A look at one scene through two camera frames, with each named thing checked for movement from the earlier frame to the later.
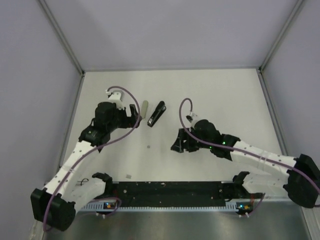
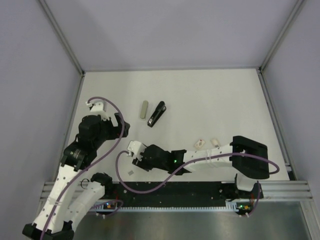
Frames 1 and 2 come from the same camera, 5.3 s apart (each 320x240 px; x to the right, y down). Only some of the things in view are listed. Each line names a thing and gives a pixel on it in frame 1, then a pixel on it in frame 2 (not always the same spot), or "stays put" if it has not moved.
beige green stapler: [144, 107] stays put
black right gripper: [179, 145] to [142, 164]
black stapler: [159, 111] stays put
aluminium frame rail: [64, 40] stays put
